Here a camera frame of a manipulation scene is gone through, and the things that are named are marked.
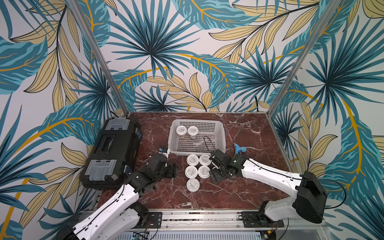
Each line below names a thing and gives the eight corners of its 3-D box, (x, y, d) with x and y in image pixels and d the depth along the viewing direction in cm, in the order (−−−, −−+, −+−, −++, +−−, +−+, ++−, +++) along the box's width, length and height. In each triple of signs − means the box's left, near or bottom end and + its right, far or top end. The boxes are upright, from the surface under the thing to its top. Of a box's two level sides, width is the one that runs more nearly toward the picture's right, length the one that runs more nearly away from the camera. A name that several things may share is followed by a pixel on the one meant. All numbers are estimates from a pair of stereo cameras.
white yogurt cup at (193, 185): (186, 193, 84) (186, 190, 79) (186, 182, 87) (186, 178, 83) (199, 193, 84) (199, 190, 79) (199, 182, 88) (199, 178, 83)
